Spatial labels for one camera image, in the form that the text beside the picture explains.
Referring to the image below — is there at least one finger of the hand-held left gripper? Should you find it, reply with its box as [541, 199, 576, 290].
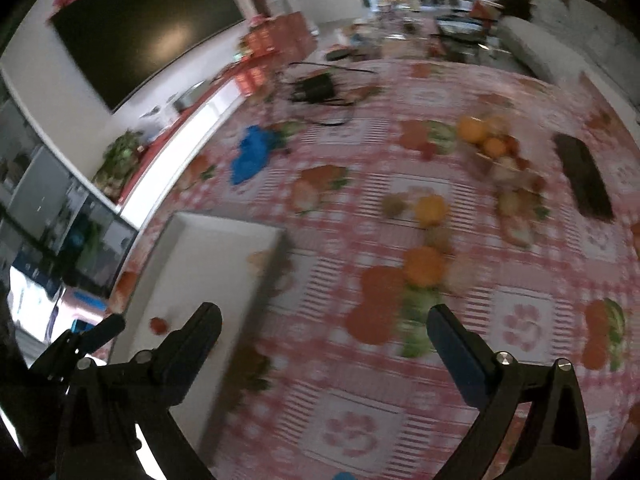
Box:
[29, 313, 127, 386]

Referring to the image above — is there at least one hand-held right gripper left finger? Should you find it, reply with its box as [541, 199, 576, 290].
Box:
[56, 302, 224, 480]

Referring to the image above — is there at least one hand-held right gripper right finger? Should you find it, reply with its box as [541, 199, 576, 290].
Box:
[426, 303, 594, 480]

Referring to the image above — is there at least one white rectangular tray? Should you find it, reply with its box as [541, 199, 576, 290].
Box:
[107, 211, 287, 461]

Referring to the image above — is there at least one brown round fruit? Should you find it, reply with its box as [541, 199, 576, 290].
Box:
[382, 193, 410, 219]
[426, 227, 455, 253]

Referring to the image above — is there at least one glass door cabinet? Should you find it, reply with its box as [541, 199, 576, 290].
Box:
[0, 100, 140, 301]

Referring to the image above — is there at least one green potted plant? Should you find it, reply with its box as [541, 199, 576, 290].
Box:
[92, 130, 148, 198]

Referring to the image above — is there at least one white low cabinet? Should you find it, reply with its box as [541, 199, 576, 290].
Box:
[117, 67, 248, 228]

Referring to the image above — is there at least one blue cloth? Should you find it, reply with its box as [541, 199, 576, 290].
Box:
[229, 125, 281, 186]

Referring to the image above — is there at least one clear plastic fruit container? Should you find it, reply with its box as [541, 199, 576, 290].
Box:
[457, 110, 548, 196]

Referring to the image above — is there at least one red checked printed tablecloth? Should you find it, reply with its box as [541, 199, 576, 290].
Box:
[112, 57, 640, 480]

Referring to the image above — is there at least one stack of red boxes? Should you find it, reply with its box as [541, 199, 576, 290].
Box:
[232, 10, 313, 96]

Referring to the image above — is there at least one black charger with cable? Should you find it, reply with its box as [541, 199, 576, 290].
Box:
[272, 60, 376, 126]

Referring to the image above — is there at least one black wall television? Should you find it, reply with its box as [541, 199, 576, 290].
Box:
[50, 0, 247, 112]

